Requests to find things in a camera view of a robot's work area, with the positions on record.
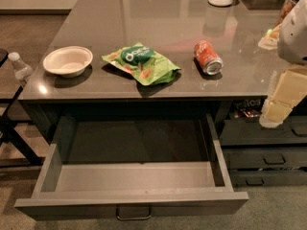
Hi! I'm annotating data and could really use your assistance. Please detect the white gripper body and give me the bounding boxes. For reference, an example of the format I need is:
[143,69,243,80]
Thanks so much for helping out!
[277,0,307,65]

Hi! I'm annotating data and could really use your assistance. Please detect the red soda can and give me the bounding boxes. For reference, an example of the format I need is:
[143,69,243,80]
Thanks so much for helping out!
[194,40,224,76]

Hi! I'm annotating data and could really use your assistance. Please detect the dark right drawer unit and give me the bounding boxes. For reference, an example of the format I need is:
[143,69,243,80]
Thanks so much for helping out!
[213,101,307,187]

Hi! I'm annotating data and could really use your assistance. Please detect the white paper bowl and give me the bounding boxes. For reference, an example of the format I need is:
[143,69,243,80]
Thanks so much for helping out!
[43,46,93,78]

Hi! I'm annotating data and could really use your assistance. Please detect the open grey top drawer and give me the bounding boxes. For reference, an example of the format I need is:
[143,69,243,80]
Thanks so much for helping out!
[15,115,248,220]

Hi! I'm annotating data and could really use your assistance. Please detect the snack packs in drawer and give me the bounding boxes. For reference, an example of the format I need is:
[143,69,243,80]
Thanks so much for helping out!
[232,99,263,118]

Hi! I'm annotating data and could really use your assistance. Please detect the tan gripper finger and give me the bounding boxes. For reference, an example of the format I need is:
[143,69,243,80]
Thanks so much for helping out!
[259,65,307,128]

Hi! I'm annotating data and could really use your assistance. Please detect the glass jar of nuts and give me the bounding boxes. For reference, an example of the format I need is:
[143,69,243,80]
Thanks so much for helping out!
[277,0,296,24]

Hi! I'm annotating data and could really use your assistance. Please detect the green rice chip bag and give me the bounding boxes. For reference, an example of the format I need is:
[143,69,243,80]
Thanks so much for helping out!
[102,43,180,86]

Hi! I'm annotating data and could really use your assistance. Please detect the clear plastic water bottle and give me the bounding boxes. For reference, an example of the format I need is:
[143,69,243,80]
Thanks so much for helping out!
[8,52,34,87]

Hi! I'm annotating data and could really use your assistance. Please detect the metal drawer handle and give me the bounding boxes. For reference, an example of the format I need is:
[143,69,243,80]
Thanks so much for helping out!
[116,206,152,221]

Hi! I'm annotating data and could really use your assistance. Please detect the black folding stand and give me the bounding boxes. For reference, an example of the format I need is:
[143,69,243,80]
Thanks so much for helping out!
[0,48,44,169]

